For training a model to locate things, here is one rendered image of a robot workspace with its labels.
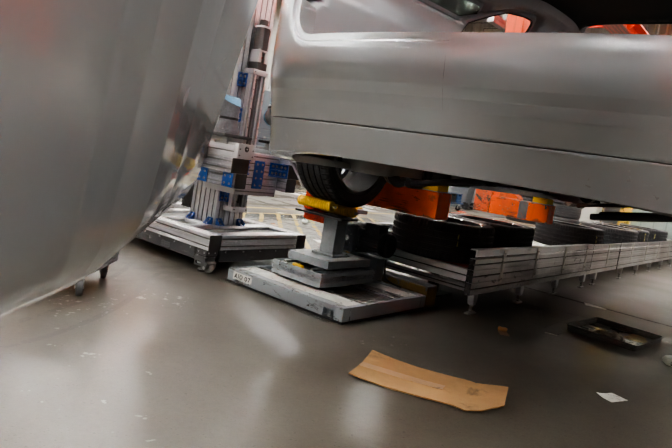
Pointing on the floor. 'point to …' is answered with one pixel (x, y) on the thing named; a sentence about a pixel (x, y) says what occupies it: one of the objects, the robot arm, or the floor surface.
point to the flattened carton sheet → (429, 384)
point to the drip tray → (634, 340)
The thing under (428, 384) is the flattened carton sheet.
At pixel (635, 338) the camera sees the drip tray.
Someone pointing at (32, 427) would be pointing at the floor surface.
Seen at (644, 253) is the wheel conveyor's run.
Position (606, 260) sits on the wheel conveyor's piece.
